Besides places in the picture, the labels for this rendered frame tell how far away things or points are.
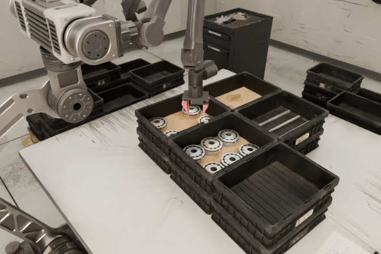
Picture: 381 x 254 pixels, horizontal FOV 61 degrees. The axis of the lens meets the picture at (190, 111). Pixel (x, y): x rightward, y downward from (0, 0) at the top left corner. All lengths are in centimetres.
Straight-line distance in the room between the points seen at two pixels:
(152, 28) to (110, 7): 357
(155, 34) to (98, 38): 20
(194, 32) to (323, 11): 370
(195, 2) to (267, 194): 79
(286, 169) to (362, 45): 336
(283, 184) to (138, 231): 62
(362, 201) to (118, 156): 117
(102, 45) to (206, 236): 82
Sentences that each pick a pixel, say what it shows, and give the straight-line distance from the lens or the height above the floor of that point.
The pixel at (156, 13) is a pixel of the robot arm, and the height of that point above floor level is 150.
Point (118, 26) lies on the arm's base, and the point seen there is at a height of 149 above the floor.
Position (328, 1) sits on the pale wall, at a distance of 478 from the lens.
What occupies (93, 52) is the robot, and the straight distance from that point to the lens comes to 101.
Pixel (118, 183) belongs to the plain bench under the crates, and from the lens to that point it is 158.
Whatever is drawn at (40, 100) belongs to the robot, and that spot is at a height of 115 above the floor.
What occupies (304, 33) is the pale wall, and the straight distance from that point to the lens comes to 501.
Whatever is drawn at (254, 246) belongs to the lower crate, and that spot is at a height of 77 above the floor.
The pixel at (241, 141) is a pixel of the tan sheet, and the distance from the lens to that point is 162.
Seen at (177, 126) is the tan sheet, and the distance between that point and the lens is 170.
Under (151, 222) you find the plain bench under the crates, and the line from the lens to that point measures 141.
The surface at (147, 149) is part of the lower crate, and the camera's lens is 170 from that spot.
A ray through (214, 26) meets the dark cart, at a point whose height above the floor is 86.
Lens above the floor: 179
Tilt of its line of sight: 32 degrees down
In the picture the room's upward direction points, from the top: 1 degrees clockwise
